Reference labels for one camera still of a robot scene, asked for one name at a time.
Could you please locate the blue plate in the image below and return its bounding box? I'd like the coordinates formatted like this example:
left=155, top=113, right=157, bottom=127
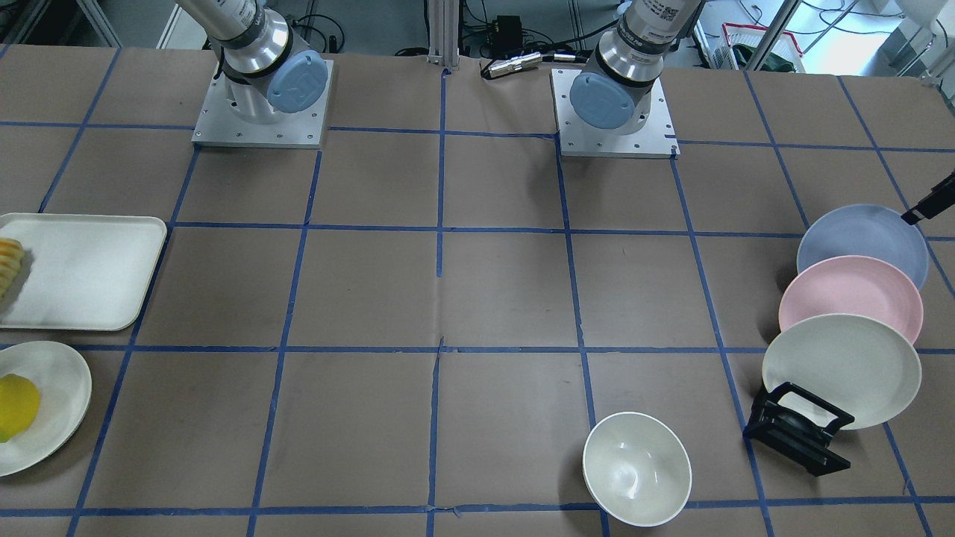
left=797, top=204, right=929, bottom=289

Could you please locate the spiral bread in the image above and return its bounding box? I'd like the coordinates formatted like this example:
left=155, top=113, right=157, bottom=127
left=0, top=237, right=26, bottom=299

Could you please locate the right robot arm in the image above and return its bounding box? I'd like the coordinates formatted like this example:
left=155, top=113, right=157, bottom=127
left=177, top=1, right=331, bottom=125

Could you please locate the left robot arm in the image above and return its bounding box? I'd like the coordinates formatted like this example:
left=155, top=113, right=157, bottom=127
left=569, top=1, right=703, bottom=134

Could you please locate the pink plate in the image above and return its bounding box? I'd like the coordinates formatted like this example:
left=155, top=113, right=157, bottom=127
left=777, top=255, right=924, bottom=344

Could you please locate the cream plate in rack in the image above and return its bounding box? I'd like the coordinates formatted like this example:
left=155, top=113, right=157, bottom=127
left=762, top=313, right=922, bottom=430

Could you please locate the black plate rack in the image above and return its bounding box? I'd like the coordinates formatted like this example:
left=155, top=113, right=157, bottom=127
left=743, top=382, right=855, bottom=477

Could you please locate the white plate with lemon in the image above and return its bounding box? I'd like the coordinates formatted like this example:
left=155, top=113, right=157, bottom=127
left=1, top=341, right=93, bottom=477

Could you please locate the cream bowl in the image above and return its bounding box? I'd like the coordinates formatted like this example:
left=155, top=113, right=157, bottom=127
left=582, top=412, right=693, bottom=527

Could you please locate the cream tray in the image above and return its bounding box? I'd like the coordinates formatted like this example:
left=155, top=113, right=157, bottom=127
left=2, top=212, right=167, bottom=332

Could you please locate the yellow lemon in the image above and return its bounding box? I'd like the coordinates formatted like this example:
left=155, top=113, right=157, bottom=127
left=1, top=374, right=42, bottom=443

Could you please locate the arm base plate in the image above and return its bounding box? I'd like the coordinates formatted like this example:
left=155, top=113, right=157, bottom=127
left=551, top=69, right=681, bottom=159
left=192, top=59, right=334, bottom=150

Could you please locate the aluminium frame post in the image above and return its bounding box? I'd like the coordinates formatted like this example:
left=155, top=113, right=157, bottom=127
left=425, top=0, right=461, bottom=72

